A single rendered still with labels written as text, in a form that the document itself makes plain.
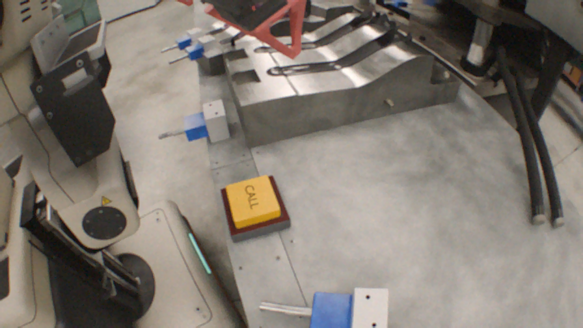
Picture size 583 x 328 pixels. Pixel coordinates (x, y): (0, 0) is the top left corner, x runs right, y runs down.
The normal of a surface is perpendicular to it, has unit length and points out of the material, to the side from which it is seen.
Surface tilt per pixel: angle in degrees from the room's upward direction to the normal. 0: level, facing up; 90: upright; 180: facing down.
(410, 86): 90
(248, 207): 0
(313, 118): 90
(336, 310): 0
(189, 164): 0
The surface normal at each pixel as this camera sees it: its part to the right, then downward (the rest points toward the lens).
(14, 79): 0.57, 0.60
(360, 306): -0.02, -0.67
